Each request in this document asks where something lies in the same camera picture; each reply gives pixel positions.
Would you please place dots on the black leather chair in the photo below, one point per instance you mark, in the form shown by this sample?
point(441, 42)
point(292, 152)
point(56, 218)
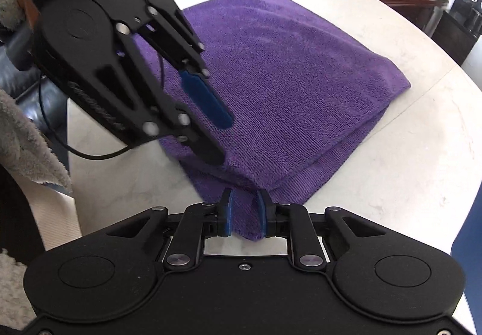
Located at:
point(38, 98)

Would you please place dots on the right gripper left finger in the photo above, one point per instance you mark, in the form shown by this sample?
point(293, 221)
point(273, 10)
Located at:
point(190, 230)

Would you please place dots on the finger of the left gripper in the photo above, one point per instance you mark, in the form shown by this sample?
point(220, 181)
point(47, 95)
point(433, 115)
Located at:
point(203, 146)
point(206, 99)

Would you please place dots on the blue table mat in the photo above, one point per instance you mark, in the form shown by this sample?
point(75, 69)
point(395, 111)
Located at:
point(466, 249)

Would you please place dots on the purple towel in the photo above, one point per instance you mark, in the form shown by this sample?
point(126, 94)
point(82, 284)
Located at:
point(304, 95)

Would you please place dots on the black water dispenser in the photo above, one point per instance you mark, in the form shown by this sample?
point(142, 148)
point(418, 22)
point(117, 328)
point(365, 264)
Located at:
point(459, 29)

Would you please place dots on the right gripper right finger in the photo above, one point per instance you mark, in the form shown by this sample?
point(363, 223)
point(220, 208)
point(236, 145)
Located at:
point(298, 227)

